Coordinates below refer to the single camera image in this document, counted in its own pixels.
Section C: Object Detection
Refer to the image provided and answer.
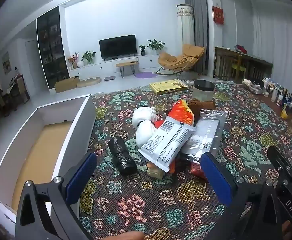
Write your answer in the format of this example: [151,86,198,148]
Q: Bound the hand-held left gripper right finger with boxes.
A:
[200,152,283,240]

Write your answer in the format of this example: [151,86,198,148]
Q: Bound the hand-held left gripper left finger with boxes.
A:
[15,152,98,240]

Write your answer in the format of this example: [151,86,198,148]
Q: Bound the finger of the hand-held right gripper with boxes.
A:
[267,146,292,180]

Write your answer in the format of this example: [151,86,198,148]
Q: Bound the clear plastic packet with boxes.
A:
[180,110,228,165]

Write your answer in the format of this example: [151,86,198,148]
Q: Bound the beige plush figure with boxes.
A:
[147,162,166,180]

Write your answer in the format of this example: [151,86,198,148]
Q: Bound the white printed packet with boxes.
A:
[138,117,196,173]

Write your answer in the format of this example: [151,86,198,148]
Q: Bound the white plush toy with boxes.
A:
[132,107,159,153]

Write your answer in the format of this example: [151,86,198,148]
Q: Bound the brown knitted cloth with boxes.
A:
[187,99,216,120]

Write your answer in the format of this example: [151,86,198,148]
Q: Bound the orange fish plush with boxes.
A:
[154,99,198,174]

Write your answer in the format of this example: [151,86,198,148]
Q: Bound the person's left hand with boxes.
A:
[105,231,146,240]

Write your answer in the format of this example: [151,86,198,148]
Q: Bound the red packet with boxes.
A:
[190,162,208,180]

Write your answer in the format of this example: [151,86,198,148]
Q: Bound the black plastic bag roll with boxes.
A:
[108,137,138,176]

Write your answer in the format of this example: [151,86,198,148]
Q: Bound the row of bottles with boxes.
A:
[261,77,292,120]

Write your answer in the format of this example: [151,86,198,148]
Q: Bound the patterned woven blanket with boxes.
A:
[78,80,292,240]

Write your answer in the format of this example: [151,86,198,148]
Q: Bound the beige basket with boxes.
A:
[243,79,264,95]

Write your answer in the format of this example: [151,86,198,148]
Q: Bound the clear jar with black lid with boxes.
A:
[192,79,215,102]

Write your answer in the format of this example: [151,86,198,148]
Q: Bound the cardboard box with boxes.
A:
[54,76,80,93]

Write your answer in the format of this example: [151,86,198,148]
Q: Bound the round beige cushion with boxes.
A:
[76,77,102,88]

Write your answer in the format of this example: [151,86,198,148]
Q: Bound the dark wooden desk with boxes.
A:
[215,46,273,84]

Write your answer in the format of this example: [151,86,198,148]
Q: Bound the yellow chair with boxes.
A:
[232,55,246,78]

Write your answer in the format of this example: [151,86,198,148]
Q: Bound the yellow flat box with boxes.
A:
[149,79,189,95]

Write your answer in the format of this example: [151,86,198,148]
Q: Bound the white television cabinet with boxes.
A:
[68,52,166,80]

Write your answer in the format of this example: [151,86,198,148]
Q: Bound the red flowers in vase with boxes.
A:
[68,52,79,69]

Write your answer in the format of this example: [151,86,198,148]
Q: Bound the green potted plant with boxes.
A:
[81,50,96,65]

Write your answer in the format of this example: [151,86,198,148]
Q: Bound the purple floor mat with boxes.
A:
[135,71,155,79]

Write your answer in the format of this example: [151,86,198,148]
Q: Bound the small wooden table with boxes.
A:
[115,60,139,77]

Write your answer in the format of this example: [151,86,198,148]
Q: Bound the white sheer curtain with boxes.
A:
[251,0,292,80]

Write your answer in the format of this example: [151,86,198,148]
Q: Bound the orange rocking chair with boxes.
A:
[156,44,205,77]

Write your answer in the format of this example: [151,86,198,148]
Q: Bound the dark glass cabinet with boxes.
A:
[36,6,70,89]

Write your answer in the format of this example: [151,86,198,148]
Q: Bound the black television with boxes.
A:
[99,35,138,61]

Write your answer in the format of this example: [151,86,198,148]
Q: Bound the large leafy potted plant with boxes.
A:
[147,39,166,54]

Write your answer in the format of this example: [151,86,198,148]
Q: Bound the grey curtain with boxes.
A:
[185,0,211,75]

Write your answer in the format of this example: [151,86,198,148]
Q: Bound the covered standing air conditioner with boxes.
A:
[176,4,195,48]

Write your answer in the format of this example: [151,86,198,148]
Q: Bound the red wall hanging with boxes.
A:
[212,4,225,25]

